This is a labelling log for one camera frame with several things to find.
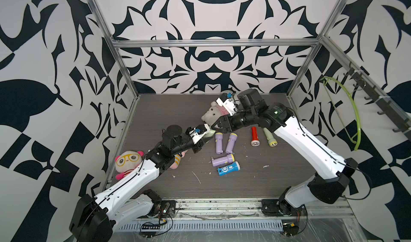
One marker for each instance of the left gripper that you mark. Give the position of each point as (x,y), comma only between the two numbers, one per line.
(197,146)

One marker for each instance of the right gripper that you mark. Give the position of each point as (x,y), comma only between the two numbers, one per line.
(229,125)

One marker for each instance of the purple flashlight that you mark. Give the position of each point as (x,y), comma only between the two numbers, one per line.
(219,142)
(231,143)

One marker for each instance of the green flashlight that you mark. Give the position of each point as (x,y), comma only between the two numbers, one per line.
(210,133)
(270,138)

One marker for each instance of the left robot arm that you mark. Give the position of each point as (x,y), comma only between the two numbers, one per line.
(96,218)

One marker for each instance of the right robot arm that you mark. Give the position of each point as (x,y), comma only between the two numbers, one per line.
(333,172)

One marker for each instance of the purple flashlight lying sideways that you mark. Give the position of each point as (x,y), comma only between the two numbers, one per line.
(223,160)

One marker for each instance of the blue flashlight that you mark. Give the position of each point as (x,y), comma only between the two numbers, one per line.
(228,168)

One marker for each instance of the white teddy bear pink shirt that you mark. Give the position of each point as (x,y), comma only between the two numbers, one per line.
(214,111)

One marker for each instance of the pink striped plush pig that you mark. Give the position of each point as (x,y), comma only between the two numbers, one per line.
(177,160)

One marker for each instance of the panda plush pink striped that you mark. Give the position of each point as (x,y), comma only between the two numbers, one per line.
(127,162)

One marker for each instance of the black hook rack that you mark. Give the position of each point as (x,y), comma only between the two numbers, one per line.
(386,103)

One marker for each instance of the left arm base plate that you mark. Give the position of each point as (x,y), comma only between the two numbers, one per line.
(163,207)

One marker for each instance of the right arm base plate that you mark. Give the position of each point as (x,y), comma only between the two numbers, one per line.
(281,208)

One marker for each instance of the green hoop on wall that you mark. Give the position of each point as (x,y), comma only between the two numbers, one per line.
(356,138)

